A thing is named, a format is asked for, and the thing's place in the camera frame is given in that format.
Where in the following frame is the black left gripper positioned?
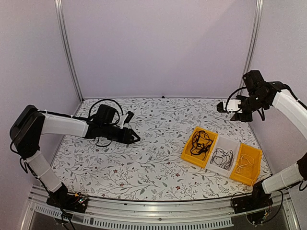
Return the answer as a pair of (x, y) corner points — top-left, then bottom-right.
(102, 124), (141, 145)

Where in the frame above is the white thin cable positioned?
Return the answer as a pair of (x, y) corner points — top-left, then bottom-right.
(235, 154), (257, 173)

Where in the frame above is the thin black cable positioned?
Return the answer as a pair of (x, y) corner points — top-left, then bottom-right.
(191, 131), (214, 161)

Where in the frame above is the thick black cable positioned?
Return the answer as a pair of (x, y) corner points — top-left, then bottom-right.
(189, 130), (213, 156)

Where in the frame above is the dark blue thin cable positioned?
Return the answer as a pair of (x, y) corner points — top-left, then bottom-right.
(210, 148), (235, 171)

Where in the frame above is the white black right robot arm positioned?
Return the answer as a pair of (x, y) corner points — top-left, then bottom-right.
(224, 70), (307, 213)

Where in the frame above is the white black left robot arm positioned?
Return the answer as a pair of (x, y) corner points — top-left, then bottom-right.
(9, 104), (141, 209)

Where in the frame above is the floral patterned table cloth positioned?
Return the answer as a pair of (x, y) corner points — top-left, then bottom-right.
(52, 98), (257, 201)

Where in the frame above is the translucent white bin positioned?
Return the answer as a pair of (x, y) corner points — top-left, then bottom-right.
(205, 136), (240, 178)

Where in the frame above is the yellow bin nearest centre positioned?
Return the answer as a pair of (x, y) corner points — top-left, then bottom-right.
(181, 126), (218, 168)

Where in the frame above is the yellow bin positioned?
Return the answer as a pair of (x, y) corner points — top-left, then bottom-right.
(181, 126), (218, 168)
(230, 143), (262, 186)

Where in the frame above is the yellow bin far right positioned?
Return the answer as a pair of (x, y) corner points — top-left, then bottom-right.
(230, 143), (262, 186)

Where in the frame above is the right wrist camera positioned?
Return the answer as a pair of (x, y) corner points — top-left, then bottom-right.
(216, 99), (243, 113)

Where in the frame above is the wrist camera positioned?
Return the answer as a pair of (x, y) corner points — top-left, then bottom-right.
(216, 99), (243, 113)
(118, 111), (134, 128)

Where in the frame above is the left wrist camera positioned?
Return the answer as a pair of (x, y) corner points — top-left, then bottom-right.
(118, 111), (134, 128)

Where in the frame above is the right aluminium frame post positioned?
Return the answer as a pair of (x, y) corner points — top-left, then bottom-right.
(238, 0), (264, 89)

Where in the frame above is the aluminium frame post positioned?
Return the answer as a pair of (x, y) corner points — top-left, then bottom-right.
(238, 0), (264, 89)
(54, 0), (84, 102)

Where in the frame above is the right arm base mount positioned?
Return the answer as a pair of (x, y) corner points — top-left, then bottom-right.
(230, 191), (284, 226)

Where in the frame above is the aluminium front rail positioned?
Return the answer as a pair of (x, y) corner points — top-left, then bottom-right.
(21, 186), (301, 230)

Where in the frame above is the left aluminium frame post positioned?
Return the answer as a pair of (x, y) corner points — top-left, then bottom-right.
(54, 0), (84, 102)

